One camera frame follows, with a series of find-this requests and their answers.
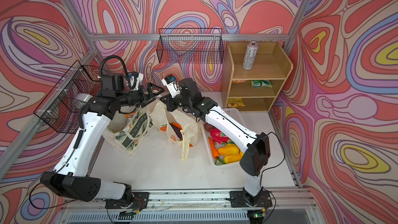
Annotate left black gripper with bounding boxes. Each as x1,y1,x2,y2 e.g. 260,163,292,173
113,82,163,108

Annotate orange Fox's candy bag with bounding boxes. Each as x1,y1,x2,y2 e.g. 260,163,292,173
125,112,137,119

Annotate toy carrot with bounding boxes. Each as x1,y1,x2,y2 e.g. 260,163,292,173
208,137,219,160
170,122,182,130

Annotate cream plastic grocery bag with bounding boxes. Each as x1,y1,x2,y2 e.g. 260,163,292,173
149,101,199,161

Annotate toy purple eggplant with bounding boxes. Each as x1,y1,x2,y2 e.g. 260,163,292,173
169,123,183,141

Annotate leaf print canvas tote bag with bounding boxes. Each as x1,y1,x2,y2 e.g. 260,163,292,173
102,107,153,156

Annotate white perforated plastic basket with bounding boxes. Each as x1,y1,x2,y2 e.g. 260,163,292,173
200,108,246,168

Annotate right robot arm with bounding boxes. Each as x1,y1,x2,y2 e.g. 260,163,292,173
161,75,271,207

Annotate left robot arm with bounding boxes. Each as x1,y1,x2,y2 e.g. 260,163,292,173
39,74,164,208

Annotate toy dark red fruit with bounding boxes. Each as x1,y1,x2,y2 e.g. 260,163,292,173
204,122,215,132

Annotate toy pink dragon fruit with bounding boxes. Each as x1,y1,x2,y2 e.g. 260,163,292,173
210,129,230,144

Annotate yellow chips packet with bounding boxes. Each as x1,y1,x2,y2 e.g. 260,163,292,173
227,97,246,108

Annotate white tape roll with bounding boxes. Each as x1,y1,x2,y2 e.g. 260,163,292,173
75,93,92,103

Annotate toy yellow corn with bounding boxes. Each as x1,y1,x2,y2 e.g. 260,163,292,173
218,145,240,156

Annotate green snack packet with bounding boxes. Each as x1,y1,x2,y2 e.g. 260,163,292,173
250,80,273,88

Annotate wooden shelf unit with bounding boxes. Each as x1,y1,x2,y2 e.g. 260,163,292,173
220,41,293,112

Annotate black wire basket back wall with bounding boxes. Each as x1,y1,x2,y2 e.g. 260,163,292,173
156,28,224,64

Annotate black wire basket wall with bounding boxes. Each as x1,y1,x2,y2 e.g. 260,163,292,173
34,61,100,134
156,28,224,64

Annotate black wire basket left wall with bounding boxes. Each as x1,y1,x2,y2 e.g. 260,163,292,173
34,61,100,134

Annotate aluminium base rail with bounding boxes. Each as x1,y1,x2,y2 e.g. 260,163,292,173
53,188,326,224

